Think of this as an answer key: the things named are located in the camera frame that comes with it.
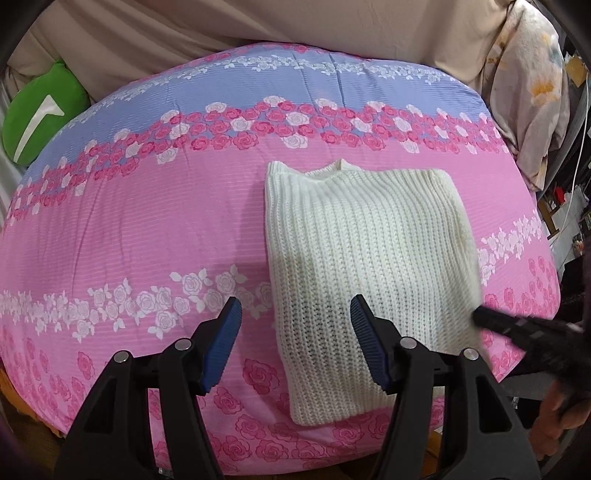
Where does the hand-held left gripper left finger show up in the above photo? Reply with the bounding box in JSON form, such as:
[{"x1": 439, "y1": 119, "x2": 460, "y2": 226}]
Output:
[{"x1": 53, "y1": 296, "x2": 243, "y2": 480}]

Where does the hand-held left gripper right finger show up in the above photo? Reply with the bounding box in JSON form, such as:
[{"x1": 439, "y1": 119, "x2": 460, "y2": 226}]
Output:
[{"x1": 349, "y1": 294, "x2": 542, "y2": 480}]

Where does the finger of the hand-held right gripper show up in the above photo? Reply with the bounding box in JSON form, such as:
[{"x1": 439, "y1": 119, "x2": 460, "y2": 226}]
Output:
[{"x1": 471, "y1": 307, "x2": 533, "y2": 343}]

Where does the white red navy knit sweater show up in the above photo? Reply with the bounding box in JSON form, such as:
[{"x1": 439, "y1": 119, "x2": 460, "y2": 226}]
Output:
[{"x1": 264, "y1": 158, "x2": 485, "y2": 426}]

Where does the person's right hand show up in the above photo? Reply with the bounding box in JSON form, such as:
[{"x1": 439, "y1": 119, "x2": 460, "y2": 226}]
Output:
[{"x1": 538, "y1": 384, "x2": 591, "y2": 463}]

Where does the pink floral bedsheet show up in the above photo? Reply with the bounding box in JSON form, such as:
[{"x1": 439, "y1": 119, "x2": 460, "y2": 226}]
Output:
[{"x1": 0, "y1": 41, "x2": 562, "y2": 476}]

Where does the cream floral cloth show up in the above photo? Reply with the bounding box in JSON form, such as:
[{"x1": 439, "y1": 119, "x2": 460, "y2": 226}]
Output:
[{"x1": 480, "y1": 0, "x2": 571, "y2": 193}]

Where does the green pillow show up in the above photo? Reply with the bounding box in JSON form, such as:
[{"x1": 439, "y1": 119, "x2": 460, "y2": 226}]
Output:
[{"x1": 2, "y1": 60, "x2": 91, "y2": 167}]

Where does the beige draped cloth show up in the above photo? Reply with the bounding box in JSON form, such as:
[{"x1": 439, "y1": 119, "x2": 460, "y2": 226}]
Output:
[{"x1": 7, "y1": 0, "x2": 514, "y2": 100}]

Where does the wooden frame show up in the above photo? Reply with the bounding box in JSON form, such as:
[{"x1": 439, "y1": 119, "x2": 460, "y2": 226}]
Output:
[{"x1": 537, "y1": 196, "x2": 562, "y2": 239}]

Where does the white cable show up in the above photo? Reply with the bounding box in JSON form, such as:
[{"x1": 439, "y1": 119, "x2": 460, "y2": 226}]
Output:
[{"x1": 556, "y1": 74, "x2": 590, "y2": 278}]

